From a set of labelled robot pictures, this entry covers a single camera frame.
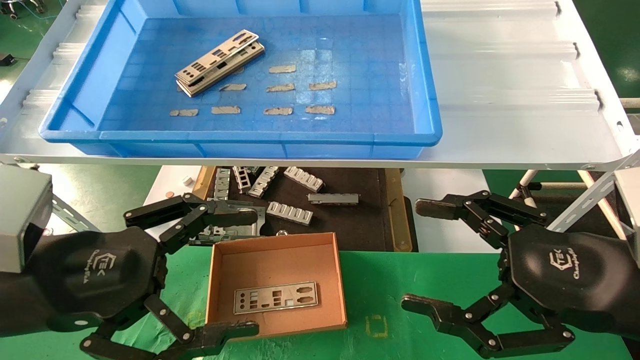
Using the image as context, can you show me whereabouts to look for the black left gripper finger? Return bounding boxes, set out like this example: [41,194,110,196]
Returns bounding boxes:
[123,192,259,255]

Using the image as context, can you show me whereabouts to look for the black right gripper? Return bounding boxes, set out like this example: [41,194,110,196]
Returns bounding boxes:
[500,223,640,341]

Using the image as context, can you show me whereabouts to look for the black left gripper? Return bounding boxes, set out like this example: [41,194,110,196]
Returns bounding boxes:
[0,227,260,360]

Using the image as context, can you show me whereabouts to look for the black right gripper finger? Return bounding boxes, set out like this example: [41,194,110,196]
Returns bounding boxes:
[415,190,548,250]
[401,285,576,359]

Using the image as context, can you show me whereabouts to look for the silver metal I/O shield plate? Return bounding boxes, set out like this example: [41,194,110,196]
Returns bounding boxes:
[233,282,319,315]
[174,30,260,86]
[176,42,265,98]

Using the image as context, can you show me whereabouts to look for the brown cardboard box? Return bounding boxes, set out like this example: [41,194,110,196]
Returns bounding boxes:
[204,232,348,344]

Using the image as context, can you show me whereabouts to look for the blue plastic tray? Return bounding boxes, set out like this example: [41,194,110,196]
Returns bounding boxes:
[39,0,443,160]

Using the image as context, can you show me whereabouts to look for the large flat grey metal plate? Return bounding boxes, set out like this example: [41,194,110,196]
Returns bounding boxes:
[212,200,266,238]

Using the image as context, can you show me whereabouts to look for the green cloth mat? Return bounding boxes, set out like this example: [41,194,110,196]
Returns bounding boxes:
[0,242,633,360]

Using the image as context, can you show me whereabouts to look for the beige diagonal shelf strut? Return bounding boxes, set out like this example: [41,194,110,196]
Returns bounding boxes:
[577,170,628,242]

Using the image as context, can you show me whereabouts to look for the perforated grey shelf brace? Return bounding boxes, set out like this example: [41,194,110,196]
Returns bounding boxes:
[50,194,101,234]
[547,150,640,233]

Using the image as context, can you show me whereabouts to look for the grey metal bar part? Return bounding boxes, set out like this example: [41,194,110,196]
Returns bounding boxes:
[307,193,360,205]

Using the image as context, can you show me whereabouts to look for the white metal shelf board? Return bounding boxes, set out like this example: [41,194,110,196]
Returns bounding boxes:
[0,0,640,171]

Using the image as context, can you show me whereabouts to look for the black wheeled chair base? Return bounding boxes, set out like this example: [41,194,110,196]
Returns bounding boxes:
[0,0,48,21]

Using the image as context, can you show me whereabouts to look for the grey slotted metal bracket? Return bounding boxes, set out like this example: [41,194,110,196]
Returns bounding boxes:
[232,166,252,194]
[266,201,314,226]
[213,168,232,201]
[283,166,325,193]
[247,166,280,199]

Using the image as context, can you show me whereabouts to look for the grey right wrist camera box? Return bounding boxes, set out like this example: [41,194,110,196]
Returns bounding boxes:
[614,167,640,263]

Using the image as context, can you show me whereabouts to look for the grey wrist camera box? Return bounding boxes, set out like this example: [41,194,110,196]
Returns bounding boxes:
[0,165,54,274]
[614,167,640,263]

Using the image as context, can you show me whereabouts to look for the white pipe rack frame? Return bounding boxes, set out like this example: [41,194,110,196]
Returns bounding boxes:
[507,169,588,217]

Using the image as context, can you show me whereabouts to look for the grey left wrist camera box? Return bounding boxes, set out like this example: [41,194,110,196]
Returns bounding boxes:
[0,165,54,274]

